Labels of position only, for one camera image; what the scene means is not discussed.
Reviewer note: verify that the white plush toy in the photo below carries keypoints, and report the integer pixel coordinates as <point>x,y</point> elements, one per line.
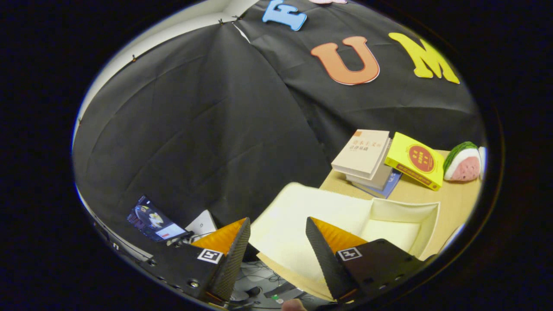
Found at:
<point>482,162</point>

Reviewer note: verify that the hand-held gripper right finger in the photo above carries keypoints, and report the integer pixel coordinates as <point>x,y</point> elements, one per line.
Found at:
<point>328,263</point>

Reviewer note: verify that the white paper card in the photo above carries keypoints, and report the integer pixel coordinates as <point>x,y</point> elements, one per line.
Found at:
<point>203,224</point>

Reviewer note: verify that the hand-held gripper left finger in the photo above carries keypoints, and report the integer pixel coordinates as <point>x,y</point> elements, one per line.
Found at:
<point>233,268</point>

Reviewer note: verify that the watermelon slice plush toy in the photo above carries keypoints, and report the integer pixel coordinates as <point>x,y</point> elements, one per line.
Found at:
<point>464,166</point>

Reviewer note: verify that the blue book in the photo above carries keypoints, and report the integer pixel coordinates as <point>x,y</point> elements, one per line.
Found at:
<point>389,186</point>

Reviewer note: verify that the yellow book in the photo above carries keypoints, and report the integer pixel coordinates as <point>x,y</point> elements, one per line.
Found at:
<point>414,160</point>

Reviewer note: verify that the grey-beige book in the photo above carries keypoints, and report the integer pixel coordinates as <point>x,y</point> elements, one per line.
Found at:
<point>376,179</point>

